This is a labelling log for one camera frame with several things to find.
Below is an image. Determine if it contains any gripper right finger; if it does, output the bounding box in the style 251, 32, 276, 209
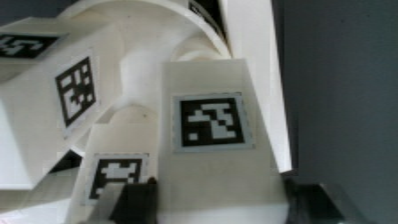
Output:
285, 178, 372, 224

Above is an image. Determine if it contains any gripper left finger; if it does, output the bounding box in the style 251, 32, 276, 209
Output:
111, 178, 159, 224

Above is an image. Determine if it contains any white stool leg with tag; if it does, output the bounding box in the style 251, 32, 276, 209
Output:
0, 18, 123, 190

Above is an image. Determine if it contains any white round stool seat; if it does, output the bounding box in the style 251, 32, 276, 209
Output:
59, 0, 232, 109

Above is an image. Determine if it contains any white front fence wall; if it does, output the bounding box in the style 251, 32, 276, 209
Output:
0, 168, 79, 224

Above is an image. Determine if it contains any white fence wall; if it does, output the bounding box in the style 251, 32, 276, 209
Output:
221, 0, 294, 172
0, 168, 79, 224

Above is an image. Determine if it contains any white right fence wall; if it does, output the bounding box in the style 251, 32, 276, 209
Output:
221, 0, 294, 172

